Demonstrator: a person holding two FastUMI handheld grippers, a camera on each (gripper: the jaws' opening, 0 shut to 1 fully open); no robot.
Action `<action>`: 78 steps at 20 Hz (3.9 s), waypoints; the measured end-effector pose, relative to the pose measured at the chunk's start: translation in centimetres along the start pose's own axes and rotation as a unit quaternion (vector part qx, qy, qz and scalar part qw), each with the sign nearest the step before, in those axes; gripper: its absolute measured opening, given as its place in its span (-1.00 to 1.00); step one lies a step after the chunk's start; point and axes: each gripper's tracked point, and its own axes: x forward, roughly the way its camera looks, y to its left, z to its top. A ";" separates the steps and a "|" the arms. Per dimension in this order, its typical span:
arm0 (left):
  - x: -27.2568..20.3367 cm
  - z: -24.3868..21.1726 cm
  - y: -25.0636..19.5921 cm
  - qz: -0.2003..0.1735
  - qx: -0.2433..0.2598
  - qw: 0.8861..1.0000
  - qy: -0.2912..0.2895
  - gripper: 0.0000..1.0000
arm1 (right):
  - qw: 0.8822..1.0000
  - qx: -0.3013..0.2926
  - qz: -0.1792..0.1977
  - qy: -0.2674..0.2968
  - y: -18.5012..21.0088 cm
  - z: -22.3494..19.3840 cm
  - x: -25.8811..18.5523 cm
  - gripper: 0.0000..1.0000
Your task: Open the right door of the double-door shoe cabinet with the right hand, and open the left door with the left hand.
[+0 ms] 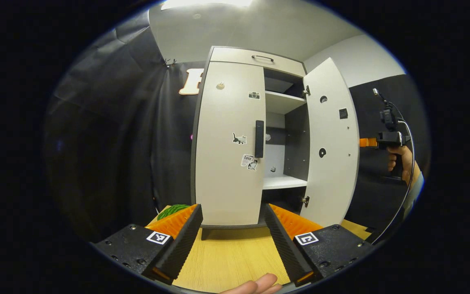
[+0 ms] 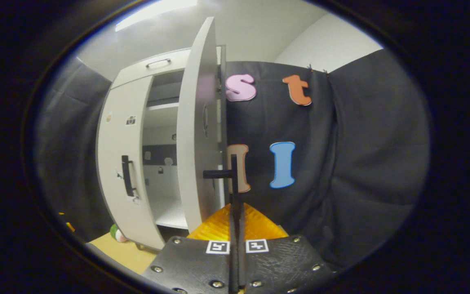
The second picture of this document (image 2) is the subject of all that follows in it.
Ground white cabinet drawer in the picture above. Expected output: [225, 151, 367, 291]
[111, 48, 191, 89]

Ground black backdrop cloth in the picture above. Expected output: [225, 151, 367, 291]
[35, 49, 431, 270]

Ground white cabinet door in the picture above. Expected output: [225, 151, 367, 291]
[176, 16, 239, 233]
[96, 76, 166, 250]

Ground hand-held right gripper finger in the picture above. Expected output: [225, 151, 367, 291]
[235, 195, 337, 294]
[142, 195, 236, 294]

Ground white double-door shoe cabinet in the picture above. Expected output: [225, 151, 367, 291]
[96, 45, 229, 252]

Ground green round toy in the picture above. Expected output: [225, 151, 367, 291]
[110, 224, 127, 243]

